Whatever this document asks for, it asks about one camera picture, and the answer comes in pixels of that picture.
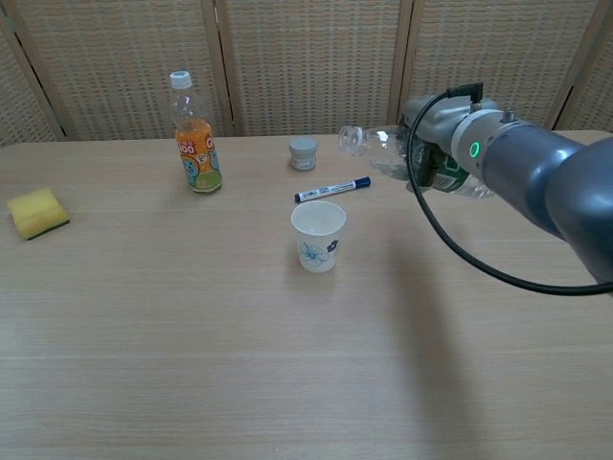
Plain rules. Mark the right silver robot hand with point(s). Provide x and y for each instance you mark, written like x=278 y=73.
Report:
x=438 y=117

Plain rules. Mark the transparent water bottle green label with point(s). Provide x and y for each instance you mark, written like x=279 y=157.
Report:
x=378 y=153

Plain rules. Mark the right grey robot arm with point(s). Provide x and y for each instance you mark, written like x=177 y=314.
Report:
x=541 y=167

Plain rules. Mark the white paper cup blue flower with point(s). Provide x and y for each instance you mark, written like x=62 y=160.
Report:
x=316 y=249

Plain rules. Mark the orange drink bottle cartoon label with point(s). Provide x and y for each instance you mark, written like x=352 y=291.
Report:
x=198 y=158

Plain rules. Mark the blue white whiteboard marker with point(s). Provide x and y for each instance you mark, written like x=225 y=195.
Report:
x=330 y=189

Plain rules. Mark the woven wood-framed folding screen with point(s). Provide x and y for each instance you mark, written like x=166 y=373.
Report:
x=311 y=62

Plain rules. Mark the small jar grey lid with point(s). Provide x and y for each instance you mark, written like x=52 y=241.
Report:
x=302 y=154

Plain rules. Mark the yellow sponge green backing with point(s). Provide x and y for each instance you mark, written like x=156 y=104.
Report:
x=36 y=213

